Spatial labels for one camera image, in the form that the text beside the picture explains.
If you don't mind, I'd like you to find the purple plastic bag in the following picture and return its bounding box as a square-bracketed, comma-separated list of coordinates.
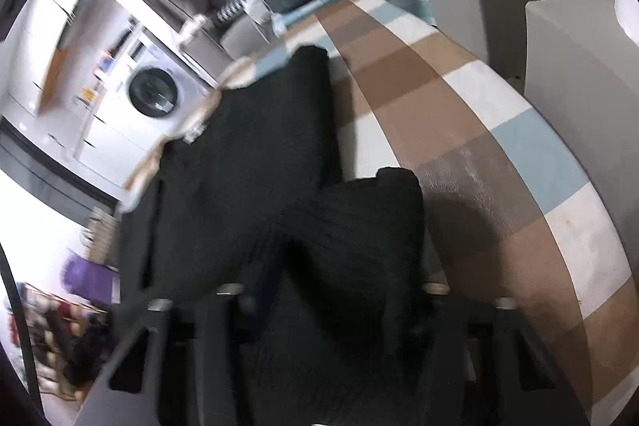
[61, 254, 121, 303]

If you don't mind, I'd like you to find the shoe rack with shoes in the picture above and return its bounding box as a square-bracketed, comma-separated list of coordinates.
[9, 281, 117, 403]

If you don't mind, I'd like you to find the black framed glass door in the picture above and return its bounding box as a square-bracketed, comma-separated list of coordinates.
[0, 127, 119, 213]

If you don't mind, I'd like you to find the white counter cabinet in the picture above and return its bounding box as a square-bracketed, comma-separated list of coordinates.
[47, 104, 168, 171]

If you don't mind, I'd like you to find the houndstooth cushion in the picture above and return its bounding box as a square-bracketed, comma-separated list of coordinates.
[217, 0, 251, 26]

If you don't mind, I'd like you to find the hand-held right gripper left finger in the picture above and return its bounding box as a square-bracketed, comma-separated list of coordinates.
[75, 282, 253, 426]

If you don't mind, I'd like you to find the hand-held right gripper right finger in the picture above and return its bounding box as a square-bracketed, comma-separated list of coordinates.
[423, 280, 592, 426]

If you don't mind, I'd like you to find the grey sofa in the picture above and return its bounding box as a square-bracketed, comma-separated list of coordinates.
[218, 13, 281, 63]

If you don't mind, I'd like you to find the woven basket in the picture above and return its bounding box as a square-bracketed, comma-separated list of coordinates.
[81, 206, 121, 253]

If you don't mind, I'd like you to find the black knit sweater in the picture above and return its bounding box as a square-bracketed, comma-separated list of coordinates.
[117, 46, 440, 426]

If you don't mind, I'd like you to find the white washing machine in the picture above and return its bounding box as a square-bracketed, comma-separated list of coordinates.
[111, 29, 216, 148]

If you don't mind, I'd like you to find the white cloth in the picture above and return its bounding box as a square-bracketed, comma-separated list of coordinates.
[176, 14, 213, 50]
[246, 0, 273, 24]

